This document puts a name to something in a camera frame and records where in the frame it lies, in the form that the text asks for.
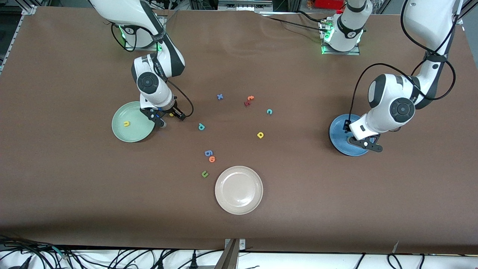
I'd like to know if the blue plate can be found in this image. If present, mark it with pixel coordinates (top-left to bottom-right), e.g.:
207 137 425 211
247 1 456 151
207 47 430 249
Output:
329 114 375 157

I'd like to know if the green plate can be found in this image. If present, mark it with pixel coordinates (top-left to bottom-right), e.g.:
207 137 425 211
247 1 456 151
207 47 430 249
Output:
112 101 156 143

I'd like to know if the beige plate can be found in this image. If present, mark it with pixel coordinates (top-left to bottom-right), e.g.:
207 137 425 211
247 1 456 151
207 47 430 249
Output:
215 166 264 215

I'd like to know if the brown table cover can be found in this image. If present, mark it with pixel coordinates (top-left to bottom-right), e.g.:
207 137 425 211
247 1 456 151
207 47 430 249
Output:
0 6 478 254

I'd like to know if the red box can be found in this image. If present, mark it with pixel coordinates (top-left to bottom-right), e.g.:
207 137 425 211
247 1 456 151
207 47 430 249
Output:
315 0 345 10

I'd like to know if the black plug connector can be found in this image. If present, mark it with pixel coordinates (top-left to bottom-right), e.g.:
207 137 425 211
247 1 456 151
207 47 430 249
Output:
10 256 33 269

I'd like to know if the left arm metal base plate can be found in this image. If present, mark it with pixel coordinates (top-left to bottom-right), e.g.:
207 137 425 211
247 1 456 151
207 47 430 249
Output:
319 19 361 56

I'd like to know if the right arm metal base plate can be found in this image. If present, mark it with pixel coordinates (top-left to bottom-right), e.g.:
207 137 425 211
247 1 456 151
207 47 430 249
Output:
124 15 167 51

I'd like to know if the black cable on table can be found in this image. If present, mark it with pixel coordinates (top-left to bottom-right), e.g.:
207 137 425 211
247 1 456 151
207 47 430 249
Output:
258 10 329 36

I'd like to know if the aluminium rail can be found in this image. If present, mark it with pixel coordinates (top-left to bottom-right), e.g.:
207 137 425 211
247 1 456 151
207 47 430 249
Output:
218 0 274 12

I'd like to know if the aluminium frame profile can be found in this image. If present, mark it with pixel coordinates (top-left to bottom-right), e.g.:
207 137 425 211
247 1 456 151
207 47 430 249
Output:
0 0 53 75
450 0 478 26

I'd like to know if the metal table bracket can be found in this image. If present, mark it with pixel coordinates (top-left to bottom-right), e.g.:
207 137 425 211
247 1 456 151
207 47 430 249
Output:
214 238 246 269

